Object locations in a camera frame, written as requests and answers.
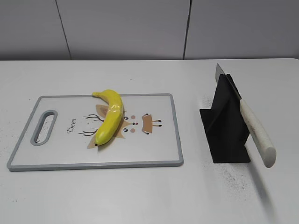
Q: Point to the yellow plastic banana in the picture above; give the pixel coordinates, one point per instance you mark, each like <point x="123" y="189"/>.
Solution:
<point x="113" y="116"/>

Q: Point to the white handled kitchen knife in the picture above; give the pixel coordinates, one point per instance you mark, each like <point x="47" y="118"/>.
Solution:
<point x="260" y="137"/>

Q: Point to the white deer cutting board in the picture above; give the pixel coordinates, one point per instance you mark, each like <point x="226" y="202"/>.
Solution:
<point x="60" y="134"/>

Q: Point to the black knife stand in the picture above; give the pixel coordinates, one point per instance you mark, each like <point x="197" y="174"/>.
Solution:
<point x="225" y="129"/>

